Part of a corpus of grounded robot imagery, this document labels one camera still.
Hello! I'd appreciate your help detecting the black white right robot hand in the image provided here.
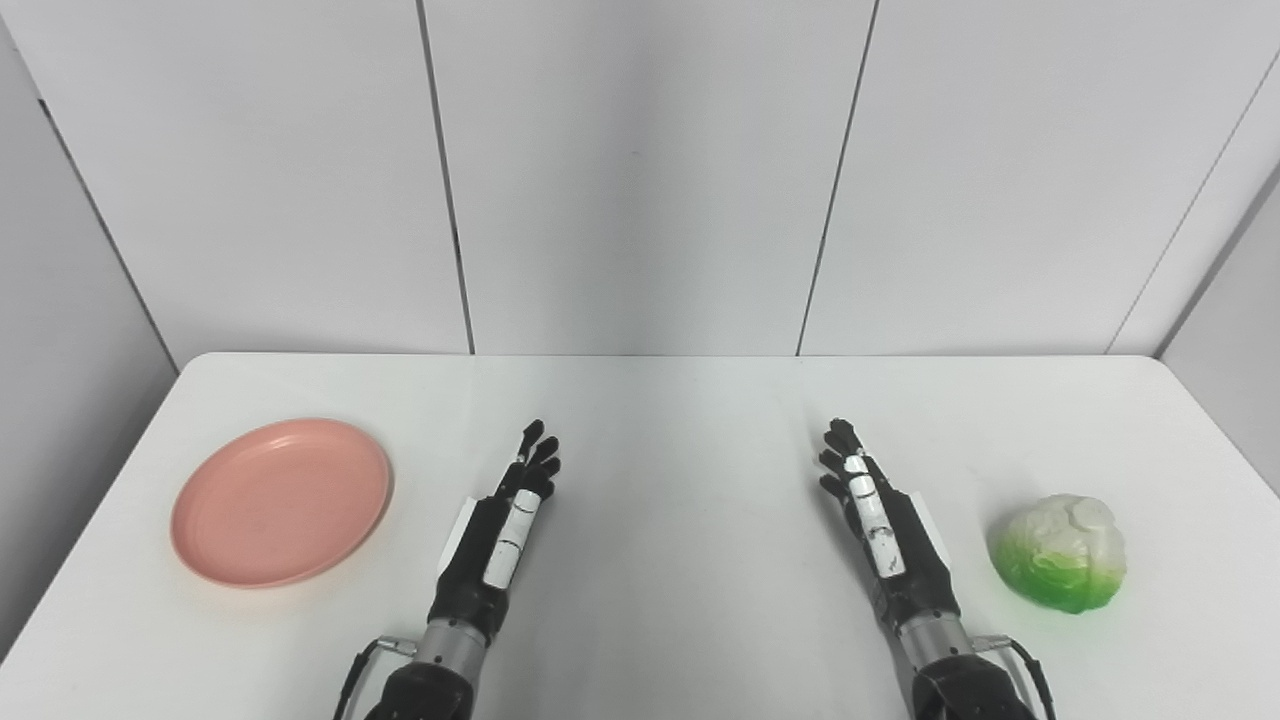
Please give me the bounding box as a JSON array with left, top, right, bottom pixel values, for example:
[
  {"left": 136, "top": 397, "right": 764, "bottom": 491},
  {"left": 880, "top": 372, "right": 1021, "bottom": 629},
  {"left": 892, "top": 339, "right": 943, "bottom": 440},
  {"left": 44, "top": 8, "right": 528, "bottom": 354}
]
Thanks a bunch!
[{"left": 818, "top": 418, "right": 963, "bottom": 633}]

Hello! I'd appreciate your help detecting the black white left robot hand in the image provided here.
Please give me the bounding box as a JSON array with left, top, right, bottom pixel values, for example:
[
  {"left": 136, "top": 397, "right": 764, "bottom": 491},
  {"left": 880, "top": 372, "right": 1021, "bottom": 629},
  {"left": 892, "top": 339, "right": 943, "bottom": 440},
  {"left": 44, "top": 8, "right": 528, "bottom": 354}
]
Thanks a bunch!
[{"left": 428, "top": 419, "right": 563, "bottom": 641}]

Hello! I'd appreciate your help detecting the green white toy cabbage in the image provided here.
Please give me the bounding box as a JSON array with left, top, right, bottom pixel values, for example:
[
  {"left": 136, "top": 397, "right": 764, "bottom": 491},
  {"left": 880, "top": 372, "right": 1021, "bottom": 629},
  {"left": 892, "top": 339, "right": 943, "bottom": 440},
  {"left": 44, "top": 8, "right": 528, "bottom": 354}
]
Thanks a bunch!
[{"left": 988, "top": 493, "right": 1128, "bottom": 614}]

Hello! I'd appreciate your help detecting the pink round plate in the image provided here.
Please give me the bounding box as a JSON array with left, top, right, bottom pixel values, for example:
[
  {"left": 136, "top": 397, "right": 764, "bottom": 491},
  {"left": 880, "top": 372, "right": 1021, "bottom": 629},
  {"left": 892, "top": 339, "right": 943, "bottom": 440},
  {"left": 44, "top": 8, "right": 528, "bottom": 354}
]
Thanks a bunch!
[{"left": 170, "top": 418, "right": 394, "bottom": 589}]

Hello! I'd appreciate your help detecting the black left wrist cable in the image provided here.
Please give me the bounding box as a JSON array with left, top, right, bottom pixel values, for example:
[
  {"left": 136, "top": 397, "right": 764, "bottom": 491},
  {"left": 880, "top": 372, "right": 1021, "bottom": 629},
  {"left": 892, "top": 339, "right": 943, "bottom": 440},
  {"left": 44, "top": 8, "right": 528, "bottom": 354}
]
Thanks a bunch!
[{"left": 333, "top": 636, "right": 417, "bottom": 720}]

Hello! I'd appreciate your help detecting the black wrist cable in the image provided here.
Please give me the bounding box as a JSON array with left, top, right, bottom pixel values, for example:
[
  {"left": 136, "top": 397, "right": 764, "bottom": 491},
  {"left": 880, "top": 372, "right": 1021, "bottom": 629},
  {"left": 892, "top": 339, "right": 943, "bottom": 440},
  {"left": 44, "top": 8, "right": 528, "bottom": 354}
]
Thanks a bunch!
[
  {"left": 975, "top": 635, "right": 1057, "bottom": 720},
  {"left": 333, "top": 636, "right": 417, "bottom": 720}
]

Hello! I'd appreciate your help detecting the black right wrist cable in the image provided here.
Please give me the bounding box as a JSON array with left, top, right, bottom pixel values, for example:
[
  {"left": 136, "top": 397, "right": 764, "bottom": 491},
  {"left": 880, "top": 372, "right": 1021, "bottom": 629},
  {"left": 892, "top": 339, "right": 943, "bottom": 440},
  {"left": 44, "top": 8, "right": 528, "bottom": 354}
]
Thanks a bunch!
[{"left": 975, "top": 635, "right": 1057, "bottom": 720}]

